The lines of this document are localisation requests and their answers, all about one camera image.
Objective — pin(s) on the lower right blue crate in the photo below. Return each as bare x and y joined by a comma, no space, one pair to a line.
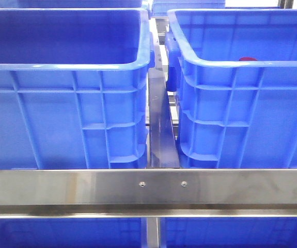
230,232

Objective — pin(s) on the red push button switch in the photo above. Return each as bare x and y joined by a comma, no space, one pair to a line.
247,59

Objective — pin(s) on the steel centre divider bar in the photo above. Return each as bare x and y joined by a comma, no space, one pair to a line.
163,152

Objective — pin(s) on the left blue plastic crate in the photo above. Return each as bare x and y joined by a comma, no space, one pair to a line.
73,88

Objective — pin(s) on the steel shelf front rail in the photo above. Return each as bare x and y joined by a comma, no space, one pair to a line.
124,193

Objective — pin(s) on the blue plastic crate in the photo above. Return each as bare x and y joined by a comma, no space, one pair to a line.
234,114
73,88

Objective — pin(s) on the lower left blue crate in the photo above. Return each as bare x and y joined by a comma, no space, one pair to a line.
118,232

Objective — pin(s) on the back left blue crate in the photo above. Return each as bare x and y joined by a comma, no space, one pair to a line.
76,4

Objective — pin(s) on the right blue plastic crate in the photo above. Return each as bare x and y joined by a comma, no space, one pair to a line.
234,114

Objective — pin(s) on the back right blue crate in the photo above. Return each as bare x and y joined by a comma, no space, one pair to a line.
160,8

